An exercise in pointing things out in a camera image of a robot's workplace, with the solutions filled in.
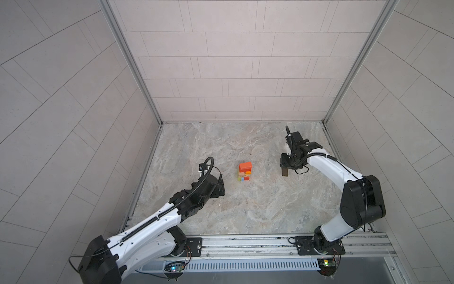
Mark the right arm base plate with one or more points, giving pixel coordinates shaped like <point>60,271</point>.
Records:
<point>307,245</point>

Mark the aluminium corner post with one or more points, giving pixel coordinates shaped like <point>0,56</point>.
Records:
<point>125,49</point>
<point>373,36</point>

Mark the right controller board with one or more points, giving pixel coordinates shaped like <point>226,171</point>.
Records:
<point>328,267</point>

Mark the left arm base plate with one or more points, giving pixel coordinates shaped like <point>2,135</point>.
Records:
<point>187,247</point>

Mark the aluminium right corner post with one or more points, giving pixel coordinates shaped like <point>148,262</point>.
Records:
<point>373,36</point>

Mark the left controller board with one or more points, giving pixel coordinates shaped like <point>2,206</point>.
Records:
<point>174,267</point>

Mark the aluminium left corner post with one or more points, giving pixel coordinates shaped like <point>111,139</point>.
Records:
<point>125,49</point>

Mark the controller board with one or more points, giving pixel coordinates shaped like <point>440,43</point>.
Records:
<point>174,267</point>
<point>328,267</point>

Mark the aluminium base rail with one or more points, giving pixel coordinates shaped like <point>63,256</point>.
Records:
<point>274,246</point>

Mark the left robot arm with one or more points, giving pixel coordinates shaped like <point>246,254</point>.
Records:
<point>111,260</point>

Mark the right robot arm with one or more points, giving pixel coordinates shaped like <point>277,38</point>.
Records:
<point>361,202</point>

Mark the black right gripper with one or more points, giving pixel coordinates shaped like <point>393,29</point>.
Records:
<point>283,164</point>

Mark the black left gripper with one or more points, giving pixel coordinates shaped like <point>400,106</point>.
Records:
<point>216,193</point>

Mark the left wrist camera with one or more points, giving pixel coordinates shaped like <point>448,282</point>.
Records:
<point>206,167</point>

